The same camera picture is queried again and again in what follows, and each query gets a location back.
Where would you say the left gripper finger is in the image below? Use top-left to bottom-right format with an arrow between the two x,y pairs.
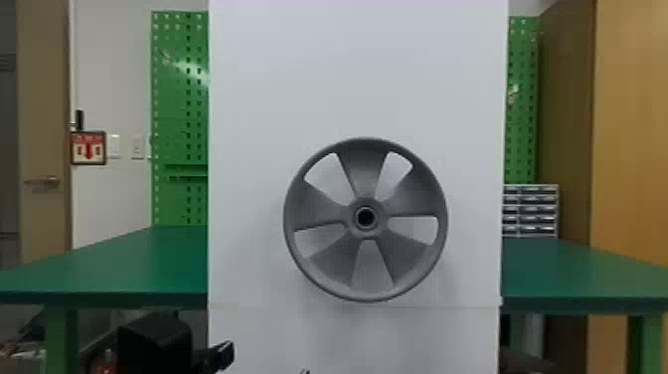
193,339 -> 236,374

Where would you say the grey wheel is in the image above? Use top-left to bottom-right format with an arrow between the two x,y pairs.
281,135 -> 450,303

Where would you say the white panel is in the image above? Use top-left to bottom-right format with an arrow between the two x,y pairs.
207,0 -> 511,374

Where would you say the wooden door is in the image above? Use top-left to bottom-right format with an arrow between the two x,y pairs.
15,0 -> 74,266

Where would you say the white drawer cabinet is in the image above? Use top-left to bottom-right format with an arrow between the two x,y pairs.
501,182 -> 561,240

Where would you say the wooden cupboard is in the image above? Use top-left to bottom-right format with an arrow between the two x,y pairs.
537,0 -> 668,374

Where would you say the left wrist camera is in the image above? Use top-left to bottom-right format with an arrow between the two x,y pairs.
115,311 -> 196,374

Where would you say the red and white wall sign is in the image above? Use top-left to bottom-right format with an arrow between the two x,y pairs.
70,129 -> 108,167

